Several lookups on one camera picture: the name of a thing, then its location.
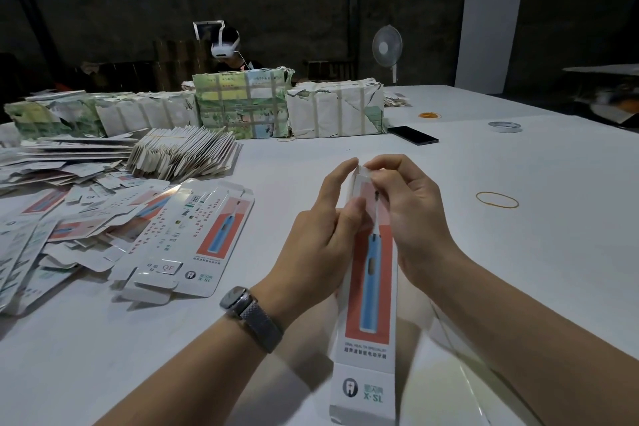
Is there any stack of brown cartons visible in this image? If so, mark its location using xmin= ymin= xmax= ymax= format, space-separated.
xmin=152 ymin=38 xmax=213 ymax=93

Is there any white head-mounted camera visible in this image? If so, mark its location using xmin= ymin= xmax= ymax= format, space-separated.
xmin=194 ymin=19 xmax=242 ymax=57

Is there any thin tan rubber band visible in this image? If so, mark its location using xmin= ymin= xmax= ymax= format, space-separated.
xmin=475 ymin=191 xmax=521 ymax=209

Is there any cluttered side table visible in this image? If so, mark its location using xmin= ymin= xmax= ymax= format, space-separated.
xmin=562 ymin=63 xmax=639 ymax=127

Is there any black smartphone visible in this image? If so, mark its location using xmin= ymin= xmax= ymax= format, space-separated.
xmin=386 ymin=125 xmax=441 ymax=146

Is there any white board panel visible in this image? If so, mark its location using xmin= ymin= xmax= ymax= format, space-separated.
xmin=454 ymin=0 xmax=525 ymax=95

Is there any row of white wrapped bundles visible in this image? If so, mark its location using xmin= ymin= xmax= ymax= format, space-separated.
xmin=3 ymin=90 xmax=201 ymax=140

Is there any white strapped wrapped bundle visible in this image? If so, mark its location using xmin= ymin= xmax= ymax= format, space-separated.
xmin=286 ymin=78 xmax=387 ymax=139

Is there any grey band wristwatch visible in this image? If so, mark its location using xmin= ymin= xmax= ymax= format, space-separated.
xmin=220 ymin=286 xmax=284 ymax=354

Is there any person's right hand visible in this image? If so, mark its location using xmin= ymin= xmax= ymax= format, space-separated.
xmin=364 ymin=153 xmax=465 ymax=287

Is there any white standing fan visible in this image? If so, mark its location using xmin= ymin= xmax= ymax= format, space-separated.
xmin=371 ymin=24 xmax=405 ymax=85

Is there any pile of cartons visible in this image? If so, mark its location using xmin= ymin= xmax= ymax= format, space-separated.
xmin=0 ymin=126 xmax=256 ymax=317

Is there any toothbrush carton box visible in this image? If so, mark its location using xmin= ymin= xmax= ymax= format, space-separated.
xmin=329 ymin=166 xmax=401 ymax=426

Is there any fanned stack of white cartons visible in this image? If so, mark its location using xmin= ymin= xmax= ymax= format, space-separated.
xmin=128 ymin=126 xmax=242 ymax=182

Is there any dark wooden chair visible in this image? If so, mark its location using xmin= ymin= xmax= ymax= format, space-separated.
xmin=304 ymin=58 xmax=355 ymax=83

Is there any green printed wrapped bundle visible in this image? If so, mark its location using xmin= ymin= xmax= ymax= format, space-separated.
xmin=192 ymin=66 xmax=296 ymax=140

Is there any person's left hand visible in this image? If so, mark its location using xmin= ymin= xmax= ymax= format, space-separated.
xmin=250 ymin=158 xmax=373 ymax=327

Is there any person's right forearm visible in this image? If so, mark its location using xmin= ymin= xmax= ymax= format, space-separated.
xmin=429 ymin=249 xmax=639 ymax=426

